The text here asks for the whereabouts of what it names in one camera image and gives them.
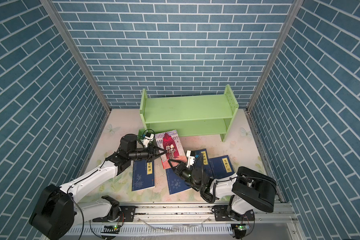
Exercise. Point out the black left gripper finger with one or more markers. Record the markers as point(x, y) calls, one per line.
point(157, 158)
point(157, 150)

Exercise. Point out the blue book yellow label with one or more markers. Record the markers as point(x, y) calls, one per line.
point(175, 183)

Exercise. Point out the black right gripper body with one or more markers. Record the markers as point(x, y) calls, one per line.
point(188, 175)

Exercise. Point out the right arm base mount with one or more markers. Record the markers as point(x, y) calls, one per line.
point(223, 213)

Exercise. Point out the aluminium corner frame post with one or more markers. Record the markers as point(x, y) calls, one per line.
point(63, 31)
point(292, 14)

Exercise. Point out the small green box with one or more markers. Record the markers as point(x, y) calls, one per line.
point(141, 133)

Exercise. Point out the red pink illustrated book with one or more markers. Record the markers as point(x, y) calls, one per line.
point(170, 142)

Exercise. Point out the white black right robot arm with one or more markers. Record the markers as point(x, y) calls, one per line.
point(246, 188)

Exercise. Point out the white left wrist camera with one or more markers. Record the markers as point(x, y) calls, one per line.
point(147, 138)

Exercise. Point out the green two-tier shelf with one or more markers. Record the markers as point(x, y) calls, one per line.
point(190, 115)

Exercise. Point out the aluminium corner frame post left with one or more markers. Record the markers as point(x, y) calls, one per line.
point(63, 31)

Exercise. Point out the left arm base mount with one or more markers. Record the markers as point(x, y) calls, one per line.
point(117, 215)

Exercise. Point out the blue book far right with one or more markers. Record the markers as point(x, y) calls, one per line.
point(221, 167)

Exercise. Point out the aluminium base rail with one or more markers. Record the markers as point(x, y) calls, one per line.
point(184, 220)

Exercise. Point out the aluminium corner frame post right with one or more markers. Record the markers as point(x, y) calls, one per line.
point(292, 14)

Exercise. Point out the blue book left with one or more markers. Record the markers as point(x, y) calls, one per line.
point(143, 175)

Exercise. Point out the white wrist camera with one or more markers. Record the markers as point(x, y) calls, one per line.
point(147, 138)
point(191, 156)

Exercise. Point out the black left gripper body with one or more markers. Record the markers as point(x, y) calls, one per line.
point(140, 154)

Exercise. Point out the blue book centre right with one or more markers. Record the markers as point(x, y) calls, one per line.
point(202, 159)

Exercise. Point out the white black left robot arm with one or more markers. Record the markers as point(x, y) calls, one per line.
point(58, 209)

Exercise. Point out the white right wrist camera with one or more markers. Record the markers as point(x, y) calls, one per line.
point(191, 156)

